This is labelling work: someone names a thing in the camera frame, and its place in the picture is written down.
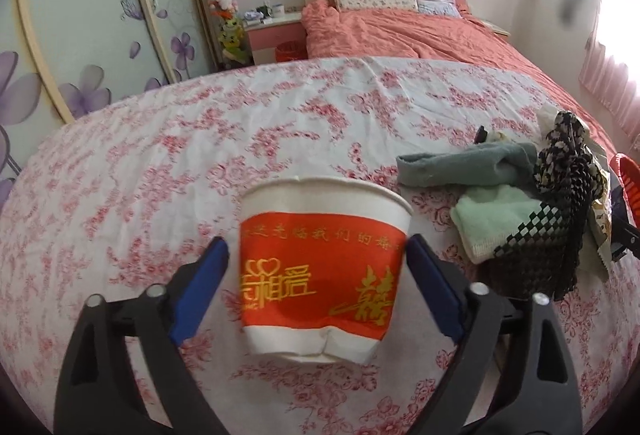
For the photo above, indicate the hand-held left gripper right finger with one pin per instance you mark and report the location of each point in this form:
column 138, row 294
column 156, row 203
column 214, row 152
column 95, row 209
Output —
column 435, row 290

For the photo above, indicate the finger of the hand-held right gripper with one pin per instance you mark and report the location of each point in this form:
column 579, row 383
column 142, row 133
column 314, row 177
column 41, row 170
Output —
column 625, row 235

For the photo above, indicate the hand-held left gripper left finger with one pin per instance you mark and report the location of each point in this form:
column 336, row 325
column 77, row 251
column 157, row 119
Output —
column 200, row 295

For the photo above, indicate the orange plastic basket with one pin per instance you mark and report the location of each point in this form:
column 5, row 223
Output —
column 631, row 180

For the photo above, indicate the red and white paper cup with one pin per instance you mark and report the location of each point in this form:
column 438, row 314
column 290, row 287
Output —
column 320, row 265

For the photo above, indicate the cream patterned wrapper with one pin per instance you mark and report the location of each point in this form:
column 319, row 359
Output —
column 600, row 225

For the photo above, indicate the light green towel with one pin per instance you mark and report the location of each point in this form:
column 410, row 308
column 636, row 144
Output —
column 490, row 215

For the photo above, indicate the black and white patterned cloth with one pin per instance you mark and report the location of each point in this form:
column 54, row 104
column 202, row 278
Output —
column 565, row 150

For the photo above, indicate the grey-green towel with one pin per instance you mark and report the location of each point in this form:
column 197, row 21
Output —
column 460, row 165

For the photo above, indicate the red floral white tablecloth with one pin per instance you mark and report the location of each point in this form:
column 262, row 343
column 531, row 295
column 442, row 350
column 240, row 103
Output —
column 200, row 140

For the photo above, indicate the pink curtain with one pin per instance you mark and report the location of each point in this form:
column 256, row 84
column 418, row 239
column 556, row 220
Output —
column 617, row 80

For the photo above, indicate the small black object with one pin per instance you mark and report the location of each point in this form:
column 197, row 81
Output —
column 481, row 135

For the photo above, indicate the bed with coral duvet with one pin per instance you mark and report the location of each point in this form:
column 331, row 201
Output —
column 425, row 40

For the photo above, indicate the red mesh bin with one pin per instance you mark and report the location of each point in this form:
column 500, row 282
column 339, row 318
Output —
column 290, row 52

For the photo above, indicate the blue and white box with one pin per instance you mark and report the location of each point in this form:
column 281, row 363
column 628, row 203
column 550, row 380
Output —
column 253, row 17

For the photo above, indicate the plush toy display case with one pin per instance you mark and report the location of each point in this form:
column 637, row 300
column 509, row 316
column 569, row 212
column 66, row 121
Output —
column 222, row 5

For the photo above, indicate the floral sliding door wardrobe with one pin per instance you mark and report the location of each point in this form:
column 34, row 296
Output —
column 90, row 15

